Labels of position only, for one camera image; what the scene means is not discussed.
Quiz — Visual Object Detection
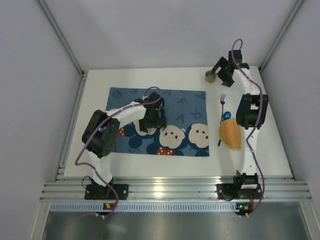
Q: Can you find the small beige cup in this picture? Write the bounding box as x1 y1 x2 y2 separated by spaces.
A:
204 70 218 83

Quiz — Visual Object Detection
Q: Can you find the blue bear placemat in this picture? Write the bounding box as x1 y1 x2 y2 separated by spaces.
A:
114 89 210 157

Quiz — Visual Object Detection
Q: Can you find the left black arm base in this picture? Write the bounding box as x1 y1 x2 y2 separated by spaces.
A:
81 176 129 200

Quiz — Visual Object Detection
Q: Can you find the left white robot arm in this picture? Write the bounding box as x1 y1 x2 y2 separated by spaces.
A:
75 92 166 188

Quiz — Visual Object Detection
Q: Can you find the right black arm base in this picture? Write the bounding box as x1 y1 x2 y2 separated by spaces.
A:
216 183 263 201

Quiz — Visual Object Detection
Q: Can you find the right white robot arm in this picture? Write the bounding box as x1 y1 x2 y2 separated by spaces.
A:
211 49 269 191

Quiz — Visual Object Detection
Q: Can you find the iridescent purple fork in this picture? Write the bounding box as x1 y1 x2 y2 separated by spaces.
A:
220 93 226 124

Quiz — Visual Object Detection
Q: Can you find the iridescent blue spoon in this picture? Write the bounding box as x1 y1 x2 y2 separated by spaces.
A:
217 111 231 147

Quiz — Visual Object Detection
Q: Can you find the round woven wicker plate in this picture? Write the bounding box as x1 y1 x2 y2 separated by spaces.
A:
218 118 242 151

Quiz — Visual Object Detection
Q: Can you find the right aluminium frame post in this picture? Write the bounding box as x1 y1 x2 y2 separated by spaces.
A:
258 0 306 74

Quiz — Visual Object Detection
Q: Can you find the aluminium frame post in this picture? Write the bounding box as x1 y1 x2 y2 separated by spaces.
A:
258 0 306 74
36 0 85 77

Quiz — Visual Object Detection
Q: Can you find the left aluminium frame post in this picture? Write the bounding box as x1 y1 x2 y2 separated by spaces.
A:
36 0 85 77

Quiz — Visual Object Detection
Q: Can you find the aluminium mounting rail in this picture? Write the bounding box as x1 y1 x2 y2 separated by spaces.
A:
40 176 312 202

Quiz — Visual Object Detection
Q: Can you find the slotted grey cable duct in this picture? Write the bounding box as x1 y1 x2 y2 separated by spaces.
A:
50 202 253 213

